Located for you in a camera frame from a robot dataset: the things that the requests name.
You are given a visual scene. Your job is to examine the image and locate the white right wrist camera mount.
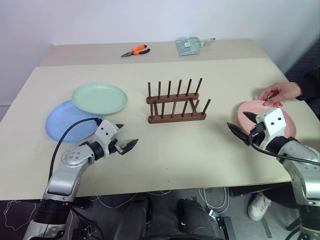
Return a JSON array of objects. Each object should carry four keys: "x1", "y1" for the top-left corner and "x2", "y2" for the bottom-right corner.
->
[{"x1": 254, "y1": 107, "x2": 289, "y2": 151}]

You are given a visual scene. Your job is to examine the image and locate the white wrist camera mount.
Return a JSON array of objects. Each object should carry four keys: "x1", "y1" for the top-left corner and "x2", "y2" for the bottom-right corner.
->
[
  {"x1": 94, "y1": 119, "x2": 121, "y2": 159},
  {"x1": 254, "y1": 107, "x2": 289, "y2": 151}
]

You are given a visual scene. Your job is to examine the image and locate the white shoe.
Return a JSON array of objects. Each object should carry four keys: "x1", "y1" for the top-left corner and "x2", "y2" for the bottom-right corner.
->
[{"x1": 247, "y1": 192, "x2": 272, "y2": 222}]

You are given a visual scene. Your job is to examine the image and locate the wooden dish rack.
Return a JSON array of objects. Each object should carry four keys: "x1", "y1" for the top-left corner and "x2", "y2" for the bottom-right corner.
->
[{"x1": 145, "y1": 77, "x2": 212, "y2": 124}]

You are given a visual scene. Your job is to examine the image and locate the white cable bundle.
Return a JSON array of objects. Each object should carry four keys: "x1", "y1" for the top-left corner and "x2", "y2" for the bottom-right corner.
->
[{"x1": 198, "y1": 185, "x2": 230, "y2": 216}]

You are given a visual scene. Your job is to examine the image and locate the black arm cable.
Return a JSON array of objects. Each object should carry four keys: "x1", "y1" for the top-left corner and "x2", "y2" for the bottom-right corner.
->
[
  {"x1": 248, "y1": 131, "x2": 320, "y2": 167},
  {"x1": 49, "y1": 117, "x2": 104, "y2": 181}
]

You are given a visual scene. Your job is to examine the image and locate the pink plate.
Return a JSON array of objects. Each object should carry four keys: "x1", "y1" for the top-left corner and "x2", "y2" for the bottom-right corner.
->
[{"x1": 236, "y1": 100, "x2": 298, "y2": 139}]

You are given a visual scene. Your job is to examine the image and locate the black power box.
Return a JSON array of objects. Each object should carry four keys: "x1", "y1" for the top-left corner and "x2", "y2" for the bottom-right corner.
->
[{"x1": 216, "y1": 215, "x2": 237, "y2": 240}]

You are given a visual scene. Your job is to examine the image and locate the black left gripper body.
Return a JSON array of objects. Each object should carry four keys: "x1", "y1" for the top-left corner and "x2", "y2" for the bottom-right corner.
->
[{"x1": 108, "y1": 138, "x2": 126, "y2": 156}]

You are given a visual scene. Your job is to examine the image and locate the person's bare hand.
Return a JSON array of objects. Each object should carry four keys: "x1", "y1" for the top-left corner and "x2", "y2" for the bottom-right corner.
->
[{"x1": 257, "y1": 82, "x2": 304, "y2": 107}]

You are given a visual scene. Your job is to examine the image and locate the orange handled pliers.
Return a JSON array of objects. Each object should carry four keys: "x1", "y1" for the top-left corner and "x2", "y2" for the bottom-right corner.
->
[{"x1": 120, "y1": 44, "x2": 151, "y2": 58}]

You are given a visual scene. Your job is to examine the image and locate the thin white cable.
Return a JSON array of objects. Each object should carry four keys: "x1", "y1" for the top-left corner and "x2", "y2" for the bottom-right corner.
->
[{"x1": 96, "y1": 190, "x2": 172, "y2": 209}]

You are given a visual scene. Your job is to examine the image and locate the green plate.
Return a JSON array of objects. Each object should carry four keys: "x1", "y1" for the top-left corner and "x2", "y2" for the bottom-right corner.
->
[{"x1": 71, "y1": 83, "x2": 130, "y2": 117}]

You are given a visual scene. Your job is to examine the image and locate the dark rounded shape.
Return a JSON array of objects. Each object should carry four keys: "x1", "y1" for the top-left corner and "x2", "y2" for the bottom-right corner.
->
[
  {"x1": 115, "y1": 196, "x2": 154, "y2": 240},
  {"x1": 175, "y1": 196, "x2": 227, "y2": 240}
]

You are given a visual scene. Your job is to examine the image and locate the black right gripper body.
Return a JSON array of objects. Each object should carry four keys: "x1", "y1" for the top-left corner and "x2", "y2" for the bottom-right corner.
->
[{"x1": 247, "y1": 121, "x2": 267, "y2": 148}]

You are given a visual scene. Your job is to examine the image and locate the blue plate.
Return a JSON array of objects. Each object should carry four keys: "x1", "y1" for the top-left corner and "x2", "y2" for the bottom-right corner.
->
[{"x1": 44, "y1": 99, "x2": 105, "y2": 144}]

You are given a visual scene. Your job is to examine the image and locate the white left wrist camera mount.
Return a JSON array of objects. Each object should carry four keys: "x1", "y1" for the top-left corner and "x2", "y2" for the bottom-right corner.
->
[{"x1": 94, "y1": 119, "x2": 121, "y2": 159}]

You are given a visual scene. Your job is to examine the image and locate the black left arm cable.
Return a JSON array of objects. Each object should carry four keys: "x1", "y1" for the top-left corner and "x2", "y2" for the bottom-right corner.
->
[{"x1": 49, "y1": 117, "x2": 104, "y2": 181}]

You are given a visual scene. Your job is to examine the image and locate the clear plastic bag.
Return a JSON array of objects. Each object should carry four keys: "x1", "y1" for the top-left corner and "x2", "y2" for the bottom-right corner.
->
[{"x1": 174, "y1": 36, "x2": 217, "y2": 57}]

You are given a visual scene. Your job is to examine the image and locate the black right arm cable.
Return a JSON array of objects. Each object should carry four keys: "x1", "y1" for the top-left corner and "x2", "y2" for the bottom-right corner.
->
[{"x1": 248, "y1": 131, "x2": 320, "y2": 167}]

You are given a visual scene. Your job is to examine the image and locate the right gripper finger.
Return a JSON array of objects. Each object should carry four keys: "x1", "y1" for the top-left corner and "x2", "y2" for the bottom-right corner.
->
[
  {"x1": 242, "y1": 111, "x2": 259, "y2": 124},
  {"x1": 226, "y1": 122, "x2": 251, "y2": 146}
]

